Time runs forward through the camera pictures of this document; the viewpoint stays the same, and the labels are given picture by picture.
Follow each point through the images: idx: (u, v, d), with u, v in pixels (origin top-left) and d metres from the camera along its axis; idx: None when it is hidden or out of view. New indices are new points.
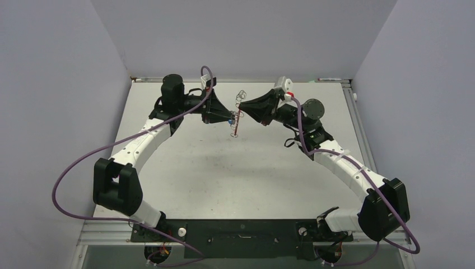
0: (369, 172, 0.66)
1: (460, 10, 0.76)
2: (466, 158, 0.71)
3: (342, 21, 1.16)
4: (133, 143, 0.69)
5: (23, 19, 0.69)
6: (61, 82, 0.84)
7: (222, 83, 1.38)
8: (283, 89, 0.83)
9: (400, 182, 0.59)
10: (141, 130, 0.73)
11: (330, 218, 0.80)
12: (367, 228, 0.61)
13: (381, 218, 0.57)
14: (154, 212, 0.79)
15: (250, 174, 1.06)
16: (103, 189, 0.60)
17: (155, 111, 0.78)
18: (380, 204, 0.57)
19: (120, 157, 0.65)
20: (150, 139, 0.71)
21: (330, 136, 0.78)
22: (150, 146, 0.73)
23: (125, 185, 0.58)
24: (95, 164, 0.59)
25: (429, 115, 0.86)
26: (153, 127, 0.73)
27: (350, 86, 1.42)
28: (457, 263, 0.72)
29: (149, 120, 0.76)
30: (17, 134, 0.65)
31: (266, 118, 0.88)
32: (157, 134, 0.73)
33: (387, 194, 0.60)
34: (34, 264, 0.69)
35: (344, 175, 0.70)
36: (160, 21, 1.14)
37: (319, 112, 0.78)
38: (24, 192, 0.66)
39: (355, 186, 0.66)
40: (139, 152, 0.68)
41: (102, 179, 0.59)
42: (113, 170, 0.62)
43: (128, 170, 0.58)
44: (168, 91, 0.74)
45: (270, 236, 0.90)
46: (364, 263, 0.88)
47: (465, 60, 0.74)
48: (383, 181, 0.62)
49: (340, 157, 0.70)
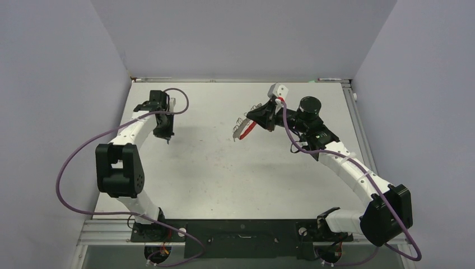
0: (374, 176, 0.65)
1: (460, 9, 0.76)
2: (466, 158, 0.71)
3: (341, 21, 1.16)
4: (126, 130, 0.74)
5: (22, 19, 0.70)
6: (61, 82, 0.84)
7: (222, 83, 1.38)
8: (274, 95, 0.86)
9: (405, 189, 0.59)
10: (131, 120, 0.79)
11: (330, 219, 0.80)
12: (369, 232, 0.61)
13: (384, 224, 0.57)
14: (153, 207, 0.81)
15: (250, 174, 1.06)
16: (108, 174, 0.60)
17: (138, 106, 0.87)
18: (384, 209, 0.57)
19: (118, 139, 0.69)
20: (141, 125, 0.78)
21: (336, 138, 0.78)
22: (141, 134, 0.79)
23: (130, 163, 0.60)
24: (95, 149, 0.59)
25: (429, 115, 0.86)
26: (140, 116, 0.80)
27: (350, 86, 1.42)
28: (458, 264, 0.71)
29: (134, 112, 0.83)
30: (16, 134, 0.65)
31: (271, 124, 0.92)
32: (147, 120, 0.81)
33: (392, 200, 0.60)
34: (35, 263, 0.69)
35: (349, 178, 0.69)
36: (160, 21, 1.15)
37: (315, 109, 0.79)
38: (23, 192, 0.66)
39: (359, 191, 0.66)
40: (135, 135, 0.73)
41: (106, 162, 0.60)
42: (113, 156, 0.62)
43: (129, 147, 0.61)
44: (156, 92, 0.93)
45: (270, 236, 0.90)
46: (364, 262, 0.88)
47: (464, 60, 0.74)
48: (389, 187, 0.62)
49: (345, 159, 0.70)
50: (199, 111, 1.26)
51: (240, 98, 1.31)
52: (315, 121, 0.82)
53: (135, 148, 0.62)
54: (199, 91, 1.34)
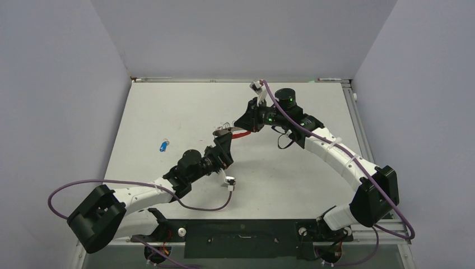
0: (361, 161, 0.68)
1: (459, 8, 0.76)
2: (466, 157, 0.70)
3: (341, 21, 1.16)
4: (138, 188, 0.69)
5: (24, 21, 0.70)
6: (61, 81, 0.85)
7: (222, 83, 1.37)
8: (255, 85, 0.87)
9: (391, 170, 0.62)
10: (151, 182, 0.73)
11: (328, 217, 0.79)
12: (358, 215, 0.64)
13: (373, 204, 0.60)
14: (148, 223, 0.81)
15: (250, 174, 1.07)
16: (83, 213, 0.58)
17: (171, 174, 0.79)
18: (372, 191, 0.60)
19: (120, 193, 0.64)
20: (153, 193, 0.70)
21: (321, 124, 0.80)
22: (149, 201, 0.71)
23: (104, 221, 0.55)
24: (98, 186, 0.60)
25: (429, 114, 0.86)
26: (161, 185, 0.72)
27: (350, 86, 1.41)
28: (458, 264, 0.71)
29: (159, 177, 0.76)
30: (17, 132, 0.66)
31: (256, 124, 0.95)
32: (159, 194, 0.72)
33: (380, 182, 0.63)
34: (35, 261, 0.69)
35: (336, 163, 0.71)
36: (159, 21, 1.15)
37: (290, 97, 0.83)
38: (24, 190, 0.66)
39: (349, 176, 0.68)
40: (138, 199, 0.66)
41: (91, 204, 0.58)
42: (105, 202, 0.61)
43: (119, 208, 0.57)
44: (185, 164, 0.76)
45: (270, 236, 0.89)
46: (364, 262, 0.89)
47: (464, 59, 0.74)
48: (376, 169, 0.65)
49: (331, 145, 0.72)
50: (199, 111, 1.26)
51: (240, 98, 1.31)
52: (294, 109, 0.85)
53: (123, 212, 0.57)
54: (199, 91, 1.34)
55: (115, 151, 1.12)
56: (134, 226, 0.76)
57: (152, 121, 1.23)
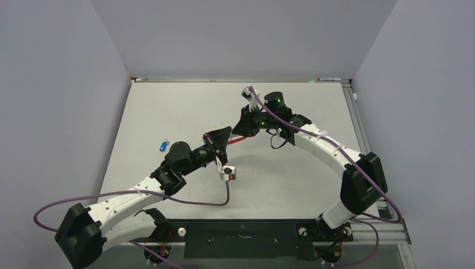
0: (346, 149, 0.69)
1: (458, 8, 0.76)
2: (466, 158, 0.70)
3: (340, 21, 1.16)
4: (117, 198, 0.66)
5: (24, 21, 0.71)
6: (61, 82, 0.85)
7: (222, 83, 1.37)
8: (245, 92, 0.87)
9: (375, 156, 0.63)
10: (133, 188, 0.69)
11: (326, 214, 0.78)
12: (348, 203, 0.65)
13: (361, 191, 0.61)
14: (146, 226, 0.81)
15: (250, 174, 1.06)
16: (65, 233, 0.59)
17: (159, 170, 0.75)
18: (357, 177, 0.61)
19: (96, 209, 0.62)
20: (136, 200, 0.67)
21: (308, 121, 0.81)
22: (135, 208, 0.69)
23: (82, 244, 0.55)
24: (73, 206, 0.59)
25: (429, 115, 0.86)
26: (144, 189, 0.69)
27: (350, 86, 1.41)
28: (458, 264, 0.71)
29: (147, 177, 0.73)
30: (17, 132, 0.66)
31: (250, 129, 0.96)
32: (145, 198, 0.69)
33: (366, 167, 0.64)
34: (35, 261, 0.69)
35: (324, 155, 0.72)
36: (159, 21, 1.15)
37: (279, 98, 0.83)
38: (24, 190, 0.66)
39: (335, 163, 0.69)
40: (117, 212, 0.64)
41: (69, 225, 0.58)
42: (85, 219, 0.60)
43: (93, 229, 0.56)
44: (171, 159, 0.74)
45: (269, 236, 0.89)
46: (363, 262, 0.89)
47: (464, 59, 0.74)
48: (359, 156, 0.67)
49: (317, 138, 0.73)
50: (199, 111, 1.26)
51: (240, 98, 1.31)
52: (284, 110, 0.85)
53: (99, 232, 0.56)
54: (199, 90, 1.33)
55: (114, 151, 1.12)
56: (131, 228, 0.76)
57: (152, 121, 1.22)
